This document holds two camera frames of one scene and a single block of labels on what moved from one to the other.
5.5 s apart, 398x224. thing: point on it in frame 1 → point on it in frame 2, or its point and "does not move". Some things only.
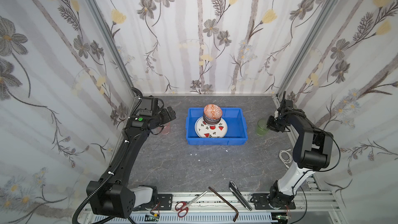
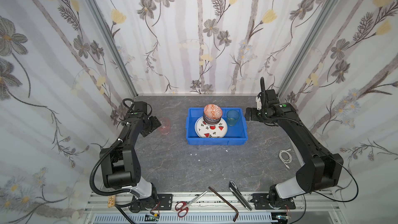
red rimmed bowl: x=211 y=122 does not move
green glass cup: x=261 y=129 → x=232 y=115
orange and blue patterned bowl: x=212 y=111 does not move
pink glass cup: x=166 y=128 does not move
